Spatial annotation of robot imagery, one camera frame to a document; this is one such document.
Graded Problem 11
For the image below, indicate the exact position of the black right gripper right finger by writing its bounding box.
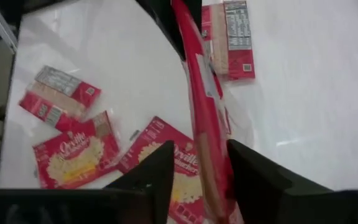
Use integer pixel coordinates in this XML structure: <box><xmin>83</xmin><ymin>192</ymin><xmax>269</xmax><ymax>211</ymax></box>
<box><xmin>227</xmin><ymin>139</ymin><xmax>358</xmax><ymax>224</ymax></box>

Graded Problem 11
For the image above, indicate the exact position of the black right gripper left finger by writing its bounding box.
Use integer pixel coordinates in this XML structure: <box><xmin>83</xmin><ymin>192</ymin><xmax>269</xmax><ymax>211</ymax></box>
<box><xmin>0</xmin><ymin>139</ymin><xmax>175</xmax><ymax>224</ymax></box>

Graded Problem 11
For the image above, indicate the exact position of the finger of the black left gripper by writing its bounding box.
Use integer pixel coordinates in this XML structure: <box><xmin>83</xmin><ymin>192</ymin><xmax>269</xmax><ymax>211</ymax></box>
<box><xmin>135</xmin><ymin>0</ymin><xmax>186</xmax><ymax>62</ymax></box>
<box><xmin>184</xmin><ymin>0</ymin><xmax>203</xmax><ymax>32</ymax></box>

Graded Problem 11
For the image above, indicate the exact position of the red Orville popcorn bag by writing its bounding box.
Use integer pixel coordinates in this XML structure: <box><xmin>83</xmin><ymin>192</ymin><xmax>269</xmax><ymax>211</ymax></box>
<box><xmin>32</xmin><ymin>111</ymin><xmax>121</xmax><ymax>190</ymax></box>
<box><xmin>201</xmin><ymin>0</ymin><xmax>256</xmax><ymax>82</ymax></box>
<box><xmin>170</xmin><ymin>0</ymin><xmax>246</xmax><ymax>224</ymax></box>
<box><xmin>116</xmin><ymin>116</ymin><xmax>209</xmax><ymax>224</ymax></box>
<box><xmin>18</xmin><ymin>64</ymin><xmax>102</xmax><ymax>132</ymax></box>

